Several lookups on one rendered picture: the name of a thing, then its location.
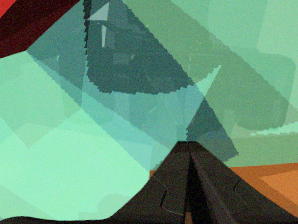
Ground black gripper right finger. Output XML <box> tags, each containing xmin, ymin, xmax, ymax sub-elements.
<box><xmin>188</xmin><ymin>141</ymin><xmax>298</xmax><ymax>224</ymax></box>

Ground red square block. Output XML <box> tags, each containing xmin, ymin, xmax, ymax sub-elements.
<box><xmin>0</xmin><ymin>0</ymin><xmax>80</xmax><ymax>57</ymax></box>

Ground orange-brown square block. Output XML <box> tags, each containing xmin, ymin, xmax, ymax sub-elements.
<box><xmin>185</xmin><ymin>163</ymin><xmax>298</xmax><ymax>224</ymax></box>

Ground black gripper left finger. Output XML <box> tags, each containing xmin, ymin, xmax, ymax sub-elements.
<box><xmin>0</xmin><ymin>141</ymin><xmax>190</xmax><ymax>224</ymax></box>

